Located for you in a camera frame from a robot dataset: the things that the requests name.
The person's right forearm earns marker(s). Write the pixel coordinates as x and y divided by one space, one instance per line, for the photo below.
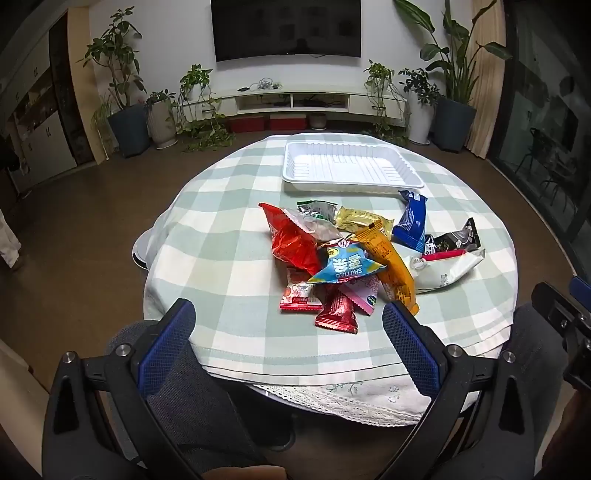
579 438

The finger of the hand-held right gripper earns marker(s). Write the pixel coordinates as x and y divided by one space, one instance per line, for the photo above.
556 307
582 290

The beige curtain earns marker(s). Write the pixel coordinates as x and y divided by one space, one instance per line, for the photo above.
489 92

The potted plant ribbed white pot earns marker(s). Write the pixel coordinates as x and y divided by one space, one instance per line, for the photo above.
162 124

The dark blue snack packet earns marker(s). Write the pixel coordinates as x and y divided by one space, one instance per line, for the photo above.
411 221

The long pink clear snack packet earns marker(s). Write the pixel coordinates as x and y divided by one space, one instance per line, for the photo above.
364 295

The trailing pothos plant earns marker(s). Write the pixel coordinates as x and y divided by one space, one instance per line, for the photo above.
198 83

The light blue snack packet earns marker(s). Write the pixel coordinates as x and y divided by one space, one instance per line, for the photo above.
346 265

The orange snack packet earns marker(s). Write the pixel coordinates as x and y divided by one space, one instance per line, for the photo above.
392 267

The small empty flower pot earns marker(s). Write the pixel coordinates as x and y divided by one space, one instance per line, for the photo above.
318 121

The wall-mounted television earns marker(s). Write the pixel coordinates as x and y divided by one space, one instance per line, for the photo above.
286 27

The black snack packet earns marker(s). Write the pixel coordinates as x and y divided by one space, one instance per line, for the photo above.
455 240

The dark balcony chair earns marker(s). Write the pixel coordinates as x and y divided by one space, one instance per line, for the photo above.
549 166

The green clear snack packet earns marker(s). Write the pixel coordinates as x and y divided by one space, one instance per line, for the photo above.
318 208

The large-leaf potted plant dark pot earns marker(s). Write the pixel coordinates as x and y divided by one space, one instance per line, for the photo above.
455 122

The white lace cloth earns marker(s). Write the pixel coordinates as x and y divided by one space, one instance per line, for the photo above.
346 397

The tall potted plant dark pot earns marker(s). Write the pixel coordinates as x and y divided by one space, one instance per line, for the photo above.
129 131

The gold snack packet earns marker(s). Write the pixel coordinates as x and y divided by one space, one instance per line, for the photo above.
360 219

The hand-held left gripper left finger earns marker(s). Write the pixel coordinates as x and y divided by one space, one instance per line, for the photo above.
166 346

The large red snack packet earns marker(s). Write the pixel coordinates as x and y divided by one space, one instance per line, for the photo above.
295 244

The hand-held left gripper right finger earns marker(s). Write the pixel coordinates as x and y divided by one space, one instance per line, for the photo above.
408 350

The trailing vine plant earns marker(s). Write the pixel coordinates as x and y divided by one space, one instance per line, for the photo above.
381 74

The white wall cabinet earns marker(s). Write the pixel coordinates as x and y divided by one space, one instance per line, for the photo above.
41 138

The glass sliding door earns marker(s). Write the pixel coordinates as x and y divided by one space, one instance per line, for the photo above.
531 92

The white television cabinet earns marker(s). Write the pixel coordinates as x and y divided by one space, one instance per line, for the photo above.
277 99

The potted plant smooth white pot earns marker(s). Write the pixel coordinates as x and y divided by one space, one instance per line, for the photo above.
421 120

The dark red snack packet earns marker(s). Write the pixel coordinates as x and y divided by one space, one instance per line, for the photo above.
339 314

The white red-striped snack packet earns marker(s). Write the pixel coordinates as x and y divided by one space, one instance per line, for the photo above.
443 272

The red storage box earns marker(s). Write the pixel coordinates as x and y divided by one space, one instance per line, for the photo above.
247 124
288 122

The white plastic tray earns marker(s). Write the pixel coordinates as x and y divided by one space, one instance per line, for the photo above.
346 166

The red white strawberry snack packet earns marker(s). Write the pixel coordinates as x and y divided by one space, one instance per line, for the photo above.
298 293

